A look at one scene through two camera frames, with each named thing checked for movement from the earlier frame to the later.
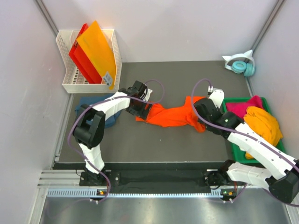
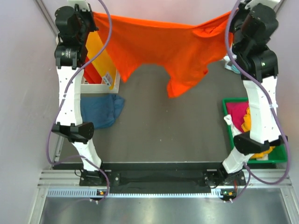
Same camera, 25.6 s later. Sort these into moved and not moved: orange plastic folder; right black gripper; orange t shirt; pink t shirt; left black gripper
Moved: orange t shirt; right black gripper; left black gripper
Not moved: orange plastic folder; pink t shirt
